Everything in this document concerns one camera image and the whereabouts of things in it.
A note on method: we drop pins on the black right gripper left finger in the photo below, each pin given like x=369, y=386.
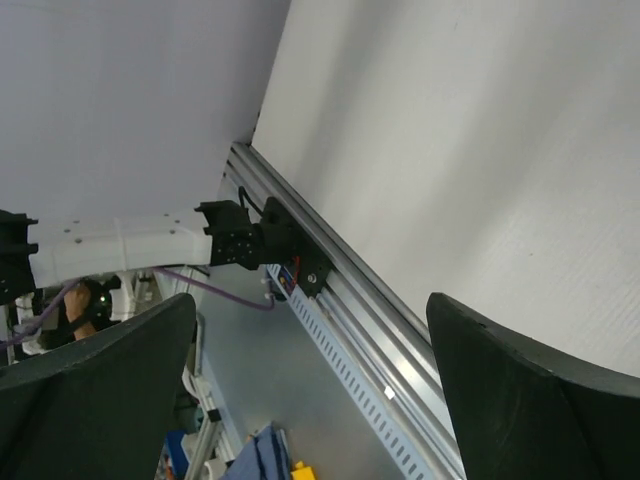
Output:
x=100, y=407

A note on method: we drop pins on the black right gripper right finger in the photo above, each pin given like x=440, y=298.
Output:
x=521, y=409

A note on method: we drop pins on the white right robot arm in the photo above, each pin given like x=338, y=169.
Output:
x=35, y=255

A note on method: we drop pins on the blue cloth below table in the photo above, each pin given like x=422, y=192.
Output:
x=264, y=457

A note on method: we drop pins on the yellow toy block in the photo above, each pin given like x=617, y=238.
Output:
x=301, y=471

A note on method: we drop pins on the grey slotted cable duct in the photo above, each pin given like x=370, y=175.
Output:
x=369, y=400

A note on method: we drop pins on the aluminium frame rail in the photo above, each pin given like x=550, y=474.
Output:
x=384, y=335

